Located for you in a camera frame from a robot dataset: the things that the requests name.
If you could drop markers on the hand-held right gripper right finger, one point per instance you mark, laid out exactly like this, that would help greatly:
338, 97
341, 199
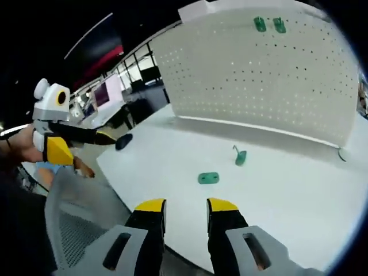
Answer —
234, 247

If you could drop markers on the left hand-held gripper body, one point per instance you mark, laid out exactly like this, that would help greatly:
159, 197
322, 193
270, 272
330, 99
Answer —
51, 109

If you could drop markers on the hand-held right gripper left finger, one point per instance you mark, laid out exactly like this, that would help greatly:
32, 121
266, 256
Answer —
133, 241

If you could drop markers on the green hook assembly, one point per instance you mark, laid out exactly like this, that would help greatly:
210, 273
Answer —
279, 25
241, 158
260, 24
209, 178

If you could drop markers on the white perforated mounting plate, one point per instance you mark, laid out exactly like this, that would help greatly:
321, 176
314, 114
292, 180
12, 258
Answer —
258, 86

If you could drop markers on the person's left hand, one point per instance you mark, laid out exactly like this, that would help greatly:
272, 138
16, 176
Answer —
23, 146

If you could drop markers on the light blue cloth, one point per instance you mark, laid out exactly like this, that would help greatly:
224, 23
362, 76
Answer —
46, 168

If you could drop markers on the white office desk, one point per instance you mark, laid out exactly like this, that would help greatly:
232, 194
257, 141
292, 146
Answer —
107, 116

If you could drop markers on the black computer mouse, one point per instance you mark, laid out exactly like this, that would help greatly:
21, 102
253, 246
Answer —
123, 141

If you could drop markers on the white computer monitor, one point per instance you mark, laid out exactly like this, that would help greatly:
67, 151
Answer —
103, 93

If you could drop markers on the grey mesh chair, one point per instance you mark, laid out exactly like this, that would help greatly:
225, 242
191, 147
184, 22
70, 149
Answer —
74, 207

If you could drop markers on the black chair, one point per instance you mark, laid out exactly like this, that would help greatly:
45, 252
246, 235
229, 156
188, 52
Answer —
141, 110

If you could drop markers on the person's dark clothing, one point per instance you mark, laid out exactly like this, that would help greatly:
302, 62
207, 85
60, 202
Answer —
23, 224

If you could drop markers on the black computer monitor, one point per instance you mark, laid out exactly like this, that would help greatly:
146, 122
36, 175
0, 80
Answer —
149, 74

